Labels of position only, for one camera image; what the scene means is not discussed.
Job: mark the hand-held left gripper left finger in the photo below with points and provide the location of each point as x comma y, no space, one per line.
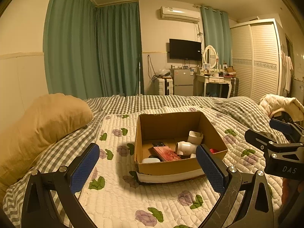
84,168

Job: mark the silver suitcase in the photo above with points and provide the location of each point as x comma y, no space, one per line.
234,86

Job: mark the white charger plug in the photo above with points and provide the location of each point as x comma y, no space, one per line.
194,136

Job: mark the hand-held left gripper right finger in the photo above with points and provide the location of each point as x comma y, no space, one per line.
210,168

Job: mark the tan pillow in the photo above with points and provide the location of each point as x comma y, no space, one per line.
42,130

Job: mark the white padded jacket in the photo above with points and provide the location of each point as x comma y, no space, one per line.
280,104

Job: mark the small silver fridge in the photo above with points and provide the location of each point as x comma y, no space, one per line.
181,83

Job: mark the white earbuds case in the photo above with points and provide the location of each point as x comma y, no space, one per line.
150,160

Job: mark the hanging white clothes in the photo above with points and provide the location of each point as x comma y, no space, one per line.
287,71

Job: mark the white louvred wardrobe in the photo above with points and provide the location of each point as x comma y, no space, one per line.
261,61

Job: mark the white pole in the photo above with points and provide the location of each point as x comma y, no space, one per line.
139,76

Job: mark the black remote control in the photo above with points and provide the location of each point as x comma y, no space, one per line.
159,144

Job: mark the red notebook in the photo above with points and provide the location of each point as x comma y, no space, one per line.
167,154

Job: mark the white floral quilt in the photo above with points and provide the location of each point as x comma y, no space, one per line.
142,199

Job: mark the small brown cardboard box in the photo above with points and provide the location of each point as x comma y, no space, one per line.
230,70

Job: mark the white oval mirror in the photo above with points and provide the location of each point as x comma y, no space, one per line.
210,54

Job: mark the white dressing table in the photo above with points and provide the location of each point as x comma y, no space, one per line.
213,80

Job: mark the white round bottle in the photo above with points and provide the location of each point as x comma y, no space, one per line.
186,148

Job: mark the white air conditioner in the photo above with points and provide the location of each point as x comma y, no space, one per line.
179,14

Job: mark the black wall television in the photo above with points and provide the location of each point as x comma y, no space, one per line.
185,49

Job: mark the white suitcase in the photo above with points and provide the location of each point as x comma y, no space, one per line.
163,86

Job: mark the green corner curtain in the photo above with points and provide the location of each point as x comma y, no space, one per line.
118,49

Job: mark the light green curtain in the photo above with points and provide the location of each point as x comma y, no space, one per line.
215,35

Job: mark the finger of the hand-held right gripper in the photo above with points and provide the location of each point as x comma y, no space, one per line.
282,126
258,139

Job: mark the wide green curtain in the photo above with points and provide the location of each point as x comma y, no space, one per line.
68,47

